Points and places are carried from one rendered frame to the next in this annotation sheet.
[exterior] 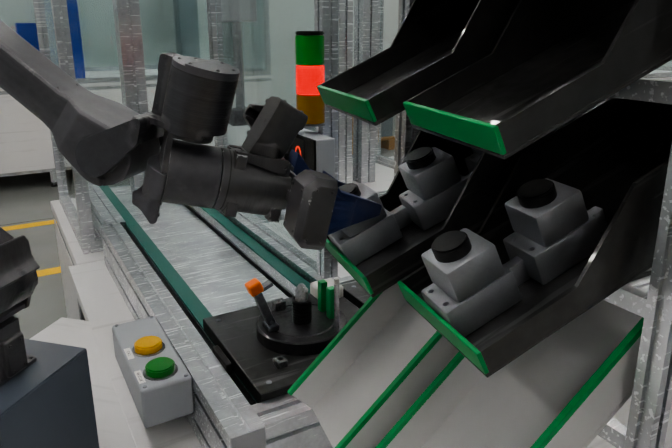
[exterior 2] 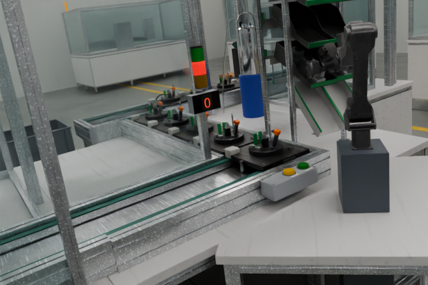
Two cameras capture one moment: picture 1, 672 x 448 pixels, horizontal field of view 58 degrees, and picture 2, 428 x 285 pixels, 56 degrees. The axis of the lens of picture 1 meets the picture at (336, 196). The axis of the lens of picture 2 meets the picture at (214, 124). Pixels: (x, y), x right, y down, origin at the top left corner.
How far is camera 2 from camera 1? 1.92 m
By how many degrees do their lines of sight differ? 88
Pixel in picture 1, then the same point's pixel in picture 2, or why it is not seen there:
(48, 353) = (344, 144)
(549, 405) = (335, 93)
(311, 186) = not seen: hidden behind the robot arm
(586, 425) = (344, 88)
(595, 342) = not seen: hidden behind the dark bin
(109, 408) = (297, 208)
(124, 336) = (281, 180)
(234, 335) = (274, 159)
